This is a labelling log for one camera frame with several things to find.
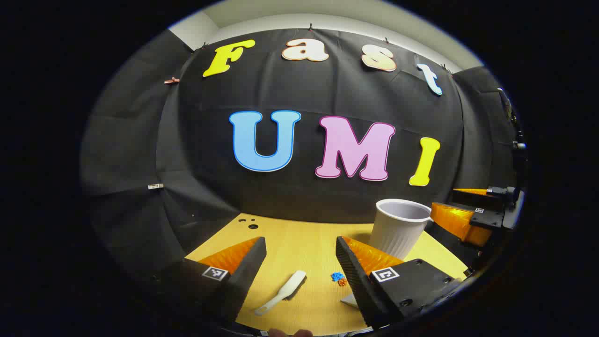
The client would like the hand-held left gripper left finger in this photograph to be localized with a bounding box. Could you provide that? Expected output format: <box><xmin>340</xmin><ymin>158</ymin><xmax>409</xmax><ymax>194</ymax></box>
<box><xmin>156</xmin><ymin>236</ymin><xmax>267</xmax><ymax>323</ymax></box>

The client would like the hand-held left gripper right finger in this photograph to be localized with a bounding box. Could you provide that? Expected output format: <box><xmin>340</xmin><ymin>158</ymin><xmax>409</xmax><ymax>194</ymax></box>
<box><xmin>336</xmin><ymin>235</ymin><xmax>468</xmax><ymax>330</ymax></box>

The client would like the small white broom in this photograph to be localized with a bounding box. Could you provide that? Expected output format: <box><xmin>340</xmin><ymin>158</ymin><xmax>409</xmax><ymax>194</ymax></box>
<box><xmin>254</xmin><ymin>270</ymin><xmax>307</xmax><ymax>316</ymax></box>

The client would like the white ribbed garbage bin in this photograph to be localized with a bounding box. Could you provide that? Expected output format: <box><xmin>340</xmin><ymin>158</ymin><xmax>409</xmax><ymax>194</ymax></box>
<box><xmin>368</xmin><ymin>198</ymin><xmax>434</xmax><ymax>261</ymax></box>

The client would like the black camera stand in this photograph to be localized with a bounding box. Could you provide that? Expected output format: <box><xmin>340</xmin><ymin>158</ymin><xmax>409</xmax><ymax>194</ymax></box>
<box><xmin>498</xmin><ymin>88</ymin><xmax>528</xmax><ymax>188</ymax></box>

